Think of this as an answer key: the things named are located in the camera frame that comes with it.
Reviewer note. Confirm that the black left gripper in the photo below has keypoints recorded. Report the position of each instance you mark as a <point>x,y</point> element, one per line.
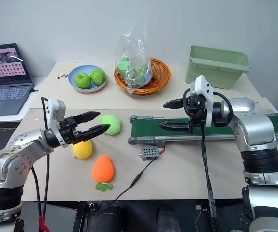
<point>68,133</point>

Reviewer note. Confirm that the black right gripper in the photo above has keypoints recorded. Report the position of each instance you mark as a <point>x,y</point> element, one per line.
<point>196,106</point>

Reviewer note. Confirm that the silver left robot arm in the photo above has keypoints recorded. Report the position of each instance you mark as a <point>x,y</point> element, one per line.
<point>13,154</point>

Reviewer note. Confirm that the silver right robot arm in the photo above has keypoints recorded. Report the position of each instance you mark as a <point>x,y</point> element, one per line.
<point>254,125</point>

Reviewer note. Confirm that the green conveyor belt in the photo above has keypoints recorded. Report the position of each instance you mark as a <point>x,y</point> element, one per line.
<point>148,128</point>

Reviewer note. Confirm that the grey control box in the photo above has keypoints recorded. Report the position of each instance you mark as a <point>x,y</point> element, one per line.
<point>149,152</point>

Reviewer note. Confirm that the green plush fruit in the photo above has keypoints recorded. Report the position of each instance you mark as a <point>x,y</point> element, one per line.
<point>114,125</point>

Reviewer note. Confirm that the yellow plush fruit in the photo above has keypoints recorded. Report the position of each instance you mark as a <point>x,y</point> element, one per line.
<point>83,151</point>

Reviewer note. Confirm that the green apple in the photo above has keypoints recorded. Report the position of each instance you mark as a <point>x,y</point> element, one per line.
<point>82,80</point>
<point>97,76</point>

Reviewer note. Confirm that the orange woven basket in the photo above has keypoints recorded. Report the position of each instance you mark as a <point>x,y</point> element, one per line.
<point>163,72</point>

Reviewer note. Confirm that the orange plush carrot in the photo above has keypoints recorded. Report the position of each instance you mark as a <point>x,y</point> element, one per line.
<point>102,169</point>

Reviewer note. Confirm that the light blue plate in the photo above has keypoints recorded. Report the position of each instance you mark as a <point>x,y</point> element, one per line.
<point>76,71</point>

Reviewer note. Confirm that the light green plastic bin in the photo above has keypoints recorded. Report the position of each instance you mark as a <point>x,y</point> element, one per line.
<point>213,70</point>

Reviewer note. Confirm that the clear plastic bag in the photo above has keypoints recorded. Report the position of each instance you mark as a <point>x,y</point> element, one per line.
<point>134,48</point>

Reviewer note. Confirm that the grey open laptop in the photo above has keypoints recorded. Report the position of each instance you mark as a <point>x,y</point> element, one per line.
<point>3,94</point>

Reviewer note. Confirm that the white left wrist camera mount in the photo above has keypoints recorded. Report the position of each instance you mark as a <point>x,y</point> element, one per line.
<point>55,108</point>

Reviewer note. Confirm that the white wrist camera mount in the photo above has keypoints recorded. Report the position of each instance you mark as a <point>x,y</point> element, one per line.
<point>55,108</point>
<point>202,84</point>

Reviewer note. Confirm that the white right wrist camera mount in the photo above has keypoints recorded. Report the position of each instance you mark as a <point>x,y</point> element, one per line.
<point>202,84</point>

